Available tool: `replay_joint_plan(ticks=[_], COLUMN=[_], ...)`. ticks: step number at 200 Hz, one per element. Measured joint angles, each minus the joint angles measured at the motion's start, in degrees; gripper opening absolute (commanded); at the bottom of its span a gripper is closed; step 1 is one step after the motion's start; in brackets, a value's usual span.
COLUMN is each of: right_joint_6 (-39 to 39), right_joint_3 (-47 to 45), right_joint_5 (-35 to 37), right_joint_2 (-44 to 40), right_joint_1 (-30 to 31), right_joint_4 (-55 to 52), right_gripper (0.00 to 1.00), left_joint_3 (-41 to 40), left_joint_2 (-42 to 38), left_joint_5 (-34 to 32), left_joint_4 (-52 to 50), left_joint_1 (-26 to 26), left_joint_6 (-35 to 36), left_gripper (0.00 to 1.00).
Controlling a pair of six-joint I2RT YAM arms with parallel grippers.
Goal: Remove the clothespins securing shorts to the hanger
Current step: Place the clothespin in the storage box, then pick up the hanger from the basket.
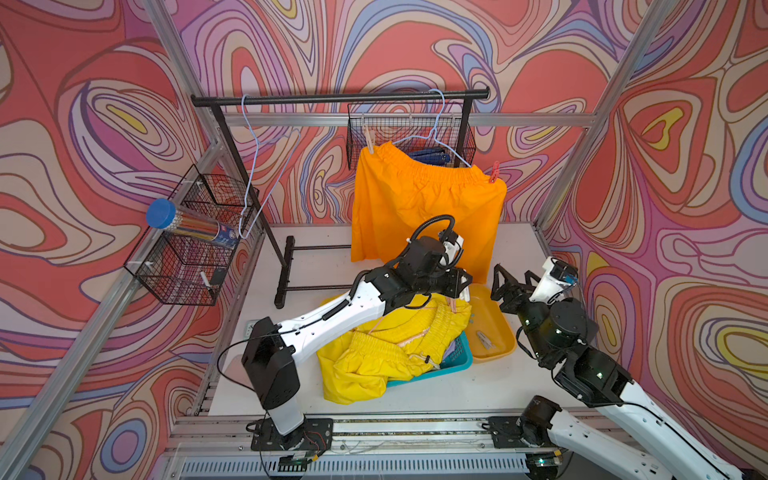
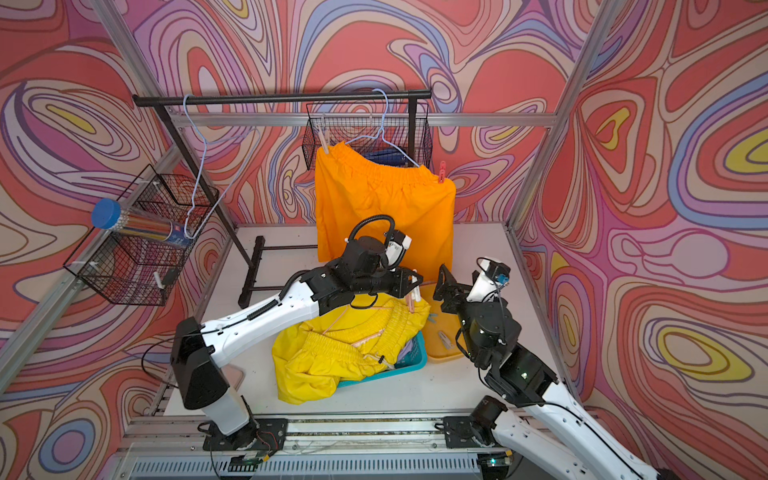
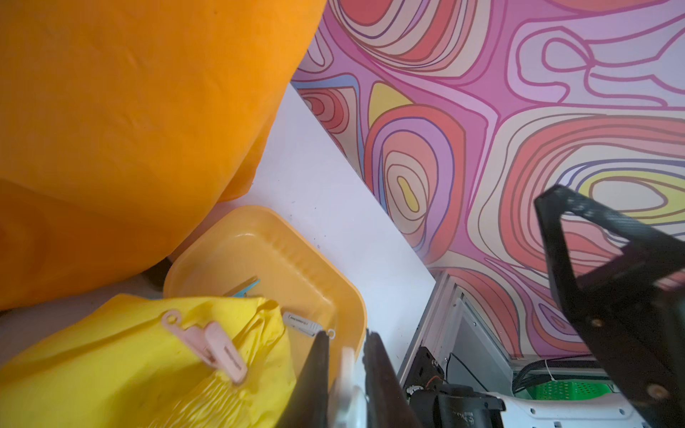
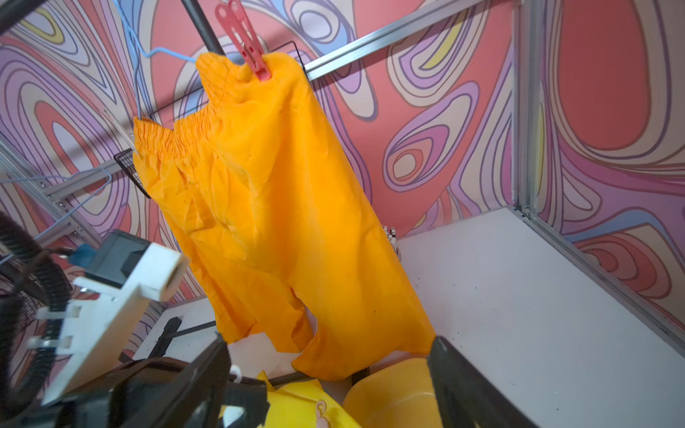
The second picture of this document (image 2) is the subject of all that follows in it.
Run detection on yellow shorts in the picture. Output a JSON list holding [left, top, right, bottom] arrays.
[[272, 295, 430, 405]]

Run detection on light blue wire hanger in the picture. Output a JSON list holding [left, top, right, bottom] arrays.
[[182, 94, 253, 240]]

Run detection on beige clothespin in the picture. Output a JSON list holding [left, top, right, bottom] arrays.
[[317, 122, 329, 155]]

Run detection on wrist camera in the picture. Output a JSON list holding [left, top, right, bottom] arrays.
[[467, 257, 511, 303], [385, 230, 412, 269]]

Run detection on pink flat case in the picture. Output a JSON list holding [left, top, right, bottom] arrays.
[[222, 365, 246, 391]]

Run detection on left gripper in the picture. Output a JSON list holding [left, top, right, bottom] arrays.
[[351, 264, 427, 299]]

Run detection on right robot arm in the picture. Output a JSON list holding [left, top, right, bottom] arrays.
[[433, 257, 676, 479]]

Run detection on black wire basket back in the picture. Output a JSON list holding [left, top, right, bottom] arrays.
[[302, 100, 433, 171]]

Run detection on orange shorts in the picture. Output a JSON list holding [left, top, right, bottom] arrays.
[[315, 143, 457, 282]]

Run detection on blue capped pencil tube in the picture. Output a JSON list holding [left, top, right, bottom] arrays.
[[91, 199, 192, 248]]

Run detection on teal plastic basket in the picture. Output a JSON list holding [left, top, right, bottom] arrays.
[[338, 333, 427, 388]]

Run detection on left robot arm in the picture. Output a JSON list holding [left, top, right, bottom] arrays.
[[170, 214, 423, 453]]

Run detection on yellow plastic tray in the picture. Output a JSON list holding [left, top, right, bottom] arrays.
[[420, 282, 465, 363]]

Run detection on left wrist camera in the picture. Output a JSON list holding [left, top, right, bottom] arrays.
[[385, 230, 412, 269]]

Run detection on black wire basket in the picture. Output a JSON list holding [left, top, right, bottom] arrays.
[[64, 166, 212, 306], [302, 100, 433, 171]]

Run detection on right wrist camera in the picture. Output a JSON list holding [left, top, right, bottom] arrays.
[[467, 257, 511, 303]]

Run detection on lilac shorts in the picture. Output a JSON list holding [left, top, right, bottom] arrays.
[[396, 337, 420, 368]]

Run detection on grey clothespin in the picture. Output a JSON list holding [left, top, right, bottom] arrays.
[[438, 330, 453, 350]]

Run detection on pink clothespin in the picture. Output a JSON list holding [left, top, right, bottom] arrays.
[[405, 277, 421, 314]]

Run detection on black wire basket left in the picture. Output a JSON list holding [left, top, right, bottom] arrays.
[[64, 166, 212, 306]]

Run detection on black clothes rack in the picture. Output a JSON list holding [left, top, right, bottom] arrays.
[[133, 89, 433, 308]]

